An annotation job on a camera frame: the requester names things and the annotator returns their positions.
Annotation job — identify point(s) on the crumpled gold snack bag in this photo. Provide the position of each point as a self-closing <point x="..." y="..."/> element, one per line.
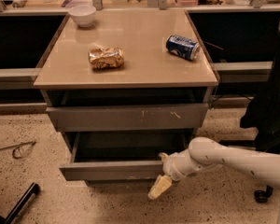
<point x="106" y="58"/>

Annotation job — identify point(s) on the black office chair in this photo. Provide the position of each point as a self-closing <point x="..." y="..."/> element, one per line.
<point x="263" y="112"/>

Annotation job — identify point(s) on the white bowl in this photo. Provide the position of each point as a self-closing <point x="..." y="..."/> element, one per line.
<point x="83" y="16"/>

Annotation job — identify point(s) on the blue soda can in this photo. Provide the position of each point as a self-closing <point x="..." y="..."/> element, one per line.
<point x="182" y="47"/>

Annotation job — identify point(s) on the metal wire hook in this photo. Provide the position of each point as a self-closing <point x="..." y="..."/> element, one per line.
<point x="17" y="146"/>

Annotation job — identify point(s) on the grey drawer cabinet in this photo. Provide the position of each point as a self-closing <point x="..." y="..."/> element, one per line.
<point x="150" y="74"/>

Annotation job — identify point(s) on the grey drawer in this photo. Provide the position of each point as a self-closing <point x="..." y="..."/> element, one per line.
<point x="117" y="156"/>
<point x="127" y="117"/>

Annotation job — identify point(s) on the black chair leg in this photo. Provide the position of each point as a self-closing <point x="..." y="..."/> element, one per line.
<point x="32" y="190"/>

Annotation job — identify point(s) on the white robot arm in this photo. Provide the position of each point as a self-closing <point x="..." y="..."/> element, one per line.
<point x="204" y="154"/>

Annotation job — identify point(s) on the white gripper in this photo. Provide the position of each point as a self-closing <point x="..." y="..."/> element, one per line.
<point x="172" y="168"/>

